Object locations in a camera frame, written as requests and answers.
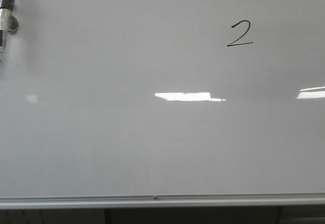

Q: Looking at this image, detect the small grey marker magnet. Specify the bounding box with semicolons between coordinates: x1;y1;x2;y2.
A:
8;16;19;34

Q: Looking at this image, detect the aluminium whiteboard bottom rail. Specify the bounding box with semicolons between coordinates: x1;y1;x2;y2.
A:
1;193;324;210

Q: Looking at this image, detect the large white whiteboard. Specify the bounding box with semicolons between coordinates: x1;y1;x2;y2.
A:
1;0;324;198

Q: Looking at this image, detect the black and white marker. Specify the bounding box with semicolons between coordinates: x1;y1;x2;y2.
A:
1;0;15;58

